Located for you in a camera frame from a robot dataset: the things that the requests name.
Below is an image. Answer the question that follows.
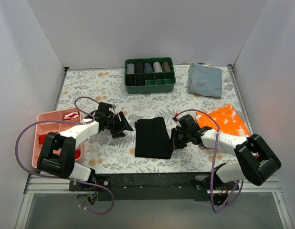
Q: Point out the black boxer underwear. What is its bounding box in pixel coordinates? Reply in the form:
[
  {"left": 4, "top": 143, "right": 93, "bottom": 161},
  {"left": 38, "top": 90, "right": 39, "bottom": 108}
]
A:
[{"left": 135, "top": 117, "right": 173, "bottom": 159}]

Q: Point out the orange white patterned cloth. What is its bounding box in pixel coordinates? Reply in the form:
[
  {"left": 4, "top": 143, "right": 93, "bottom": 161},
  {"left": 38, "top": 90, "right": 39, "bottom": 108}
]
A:
[{"left": 196, "top": 104, "right": 252, "bottom": 150}]

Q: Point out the light blue cloth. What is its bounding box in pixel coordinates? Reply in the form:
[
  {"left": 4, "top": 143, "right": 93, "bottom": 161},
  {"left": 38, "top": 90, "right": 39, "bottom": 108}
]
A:
[{"left": 188, "top": 63, "right": 222, "bottom": 98}]

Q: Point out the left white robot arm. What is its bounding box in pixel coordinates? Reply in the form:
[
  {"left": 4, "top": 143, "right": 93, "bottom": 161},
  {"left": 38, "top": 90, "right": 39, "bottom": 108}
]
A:
[{"left": 37, "top": 102, "right": 133, "bottom": 191}]

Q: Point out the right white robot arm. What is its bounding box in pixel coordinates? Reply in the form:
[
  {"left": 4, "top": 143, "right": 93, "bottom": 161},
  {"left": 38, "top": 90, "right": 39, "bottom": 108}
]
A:
[{"left": 170, "top": 114, "right": 282, "bottom": 190}]

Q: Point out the pink compartment organizer tray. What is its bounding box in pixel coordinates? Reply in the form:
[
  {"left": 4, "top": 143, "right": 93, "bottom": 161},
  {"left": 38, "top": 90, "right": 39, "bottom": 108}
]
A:
[{"left": 32, "top": 107, "right": 83, "bottom": 168}]

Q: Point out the red white rolled cloth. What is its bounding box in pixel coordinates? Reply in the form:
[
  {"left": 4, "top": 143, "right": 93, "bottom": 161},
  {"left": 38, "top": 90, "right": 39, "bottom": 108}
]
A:
[{"left": 63, "top": 112, "right": 79, "bottom": 120}]

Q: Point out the red rolled cloth lower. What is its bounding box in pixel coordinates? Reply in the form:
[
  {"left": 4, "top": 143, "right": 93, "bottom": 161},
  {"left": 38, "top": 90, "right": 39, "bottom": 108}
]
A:
[{"left": 75, "top": 148, "right": 81, "bottom": 160}]

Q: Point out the green compartment organizer box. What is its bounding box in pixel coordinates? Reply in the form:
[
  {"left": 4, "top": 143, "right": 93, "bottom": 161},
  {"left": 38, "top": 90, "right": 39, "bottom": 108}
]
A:
[{"left": 124, "top": 57, "right": 176, "bottom": 94}]

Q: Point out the black speckled rolled sock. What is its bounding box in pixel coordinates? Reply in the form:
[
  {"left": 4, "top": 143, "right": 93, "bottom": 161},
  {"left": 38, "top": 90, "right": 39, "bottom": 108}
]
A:
[{"left": 135, "top": 62, "right": 144, "bottom": 73}]

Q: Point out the blue patterned rolled sock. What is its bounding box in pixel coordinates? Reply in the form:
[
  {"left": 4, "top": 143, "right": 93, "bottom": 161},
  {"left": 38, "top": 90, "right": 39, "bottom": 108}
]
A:
[{"left": 144, "top": 62, "right": 154, "bottom": 73}]

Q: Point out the brown rolled sock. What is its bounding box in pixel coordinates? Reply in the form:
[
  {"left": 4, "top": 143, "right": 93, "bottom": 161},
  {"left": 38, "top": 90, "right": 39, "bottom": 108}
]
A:
[{"left": 163, "top": 61, "right": 171, "bottom": 72}]

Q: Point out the red rolled cloth middle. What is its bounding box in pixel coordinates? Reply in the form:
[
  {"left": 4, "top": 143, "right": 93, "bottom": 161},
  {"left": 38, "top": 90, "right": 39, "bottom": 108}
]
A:
[{"left": 38, "top": 134, "right": 47, "bottom": 145}]

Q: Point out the aluminium frame rail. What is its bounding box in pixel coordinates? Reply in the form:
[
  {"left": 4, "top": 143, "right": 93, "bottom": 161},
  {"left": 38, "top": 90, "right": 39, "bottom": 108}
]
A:
[{"left": 24, "top": 175, "right": 282, "bottom": 194}]

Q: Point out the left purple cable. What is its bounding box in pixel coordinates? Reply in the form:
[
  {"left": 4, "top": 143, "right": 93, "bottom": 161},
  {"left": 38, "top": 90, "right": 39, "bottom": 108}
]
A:
[{"left": 15, "top": 96, "right": 115, "bottom": 214}]

